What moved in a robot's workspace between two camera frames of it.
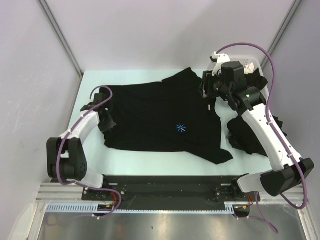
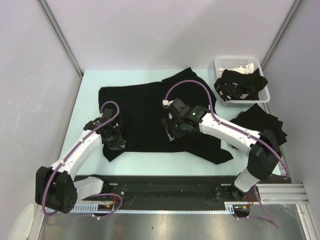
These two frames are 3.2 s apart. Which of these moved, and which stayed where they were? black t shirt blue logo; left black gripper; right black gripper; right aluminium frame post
Moved: left black gripper; right black gripper
Stayed: right aluminium frame post; black t shirt blue logo
